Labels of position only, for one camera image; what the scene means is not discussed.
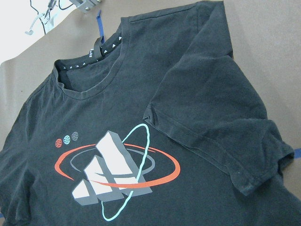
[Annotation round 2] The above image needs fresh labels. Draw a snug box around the black graphic t-shirt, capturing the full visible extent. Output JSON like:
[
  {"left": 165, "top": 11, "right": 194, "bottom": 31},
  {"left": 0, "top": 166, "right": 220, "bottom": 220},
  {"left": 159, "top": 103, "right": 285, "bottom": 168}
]
[{"left": 0, "top": 1, "right": 301, "bottom": 226}]

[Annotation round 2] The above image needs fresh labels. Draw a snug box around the aluminium frame post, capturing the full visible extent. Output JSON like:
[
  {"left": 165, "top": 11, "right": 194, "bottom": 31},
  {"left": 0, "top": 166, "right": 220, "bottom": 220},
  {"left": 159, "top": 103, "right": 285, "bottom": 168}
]
[{"left": 70, "top": 0, "right": 102, "bottom": 13}]

